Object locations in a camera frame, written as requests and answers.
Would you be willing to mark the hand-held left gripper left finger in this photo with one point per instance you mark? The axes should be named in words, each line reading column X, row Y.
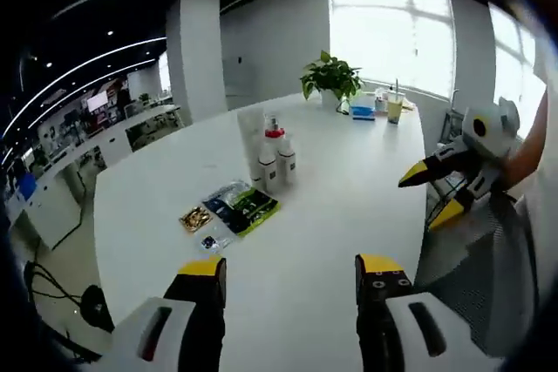
column 196, row 324

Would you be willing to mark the white skincare bottle red label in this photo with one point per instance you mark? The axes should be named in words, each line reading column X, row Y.
column 287, row 165
column 267, row 171

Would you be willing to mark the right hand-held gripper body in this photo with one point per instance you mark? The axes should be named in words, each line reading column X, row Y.
column 494, row 137

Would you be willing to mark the background display screen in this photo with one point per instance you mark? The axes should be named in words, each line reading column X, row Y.
column 97, row 102

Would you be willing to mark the blue bin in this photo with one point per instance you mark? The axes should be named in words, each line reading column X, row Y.
column 27, row 186

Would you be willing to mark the green black skincare sachet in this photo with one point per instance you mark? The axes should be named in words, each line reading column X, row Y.
column 248, row 208

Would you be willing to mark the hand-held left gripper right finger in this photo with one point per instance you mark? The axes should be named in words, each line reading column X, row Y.
column 379, row 328

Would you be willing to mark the yellow drink cup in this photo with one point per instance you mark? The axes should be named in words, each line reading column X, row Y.
column 395, row 108

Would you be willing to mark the small clear skincare sachet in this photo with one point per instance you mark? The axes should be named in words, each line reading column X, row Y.
column 213, row 241

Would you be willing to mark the gold foil skincare sachet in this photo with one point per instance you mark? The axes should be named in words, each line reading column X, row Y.
column 196, row 220

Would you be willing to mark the black desk foot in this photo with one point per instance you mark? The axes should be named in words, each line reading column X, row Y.
column 92, row 304

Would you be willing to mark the person's white shirt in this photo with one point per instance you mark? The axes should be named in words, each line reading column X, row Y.
column 529, row 259

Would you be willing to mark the green potted plant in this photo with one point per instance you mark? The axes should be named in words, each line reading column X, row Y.
column 333, row 78

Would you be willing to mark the blue box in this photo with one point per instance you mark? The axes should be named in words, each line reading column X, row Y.
column 362, row 111

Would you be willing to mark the long white office counter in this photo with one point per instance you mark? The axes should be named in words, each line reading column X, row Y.
column 109, row 137

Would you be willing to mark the white skincare tube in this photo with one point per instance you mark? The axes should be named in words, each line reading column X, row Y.
column 250, row 137

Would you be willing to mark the small white bottle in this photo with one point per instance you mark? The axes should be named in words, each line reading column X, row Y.
column 380, row 104

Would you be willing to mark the grey mesh office chair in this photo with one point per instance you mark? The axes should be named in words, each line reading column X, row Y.
column 471, row 285

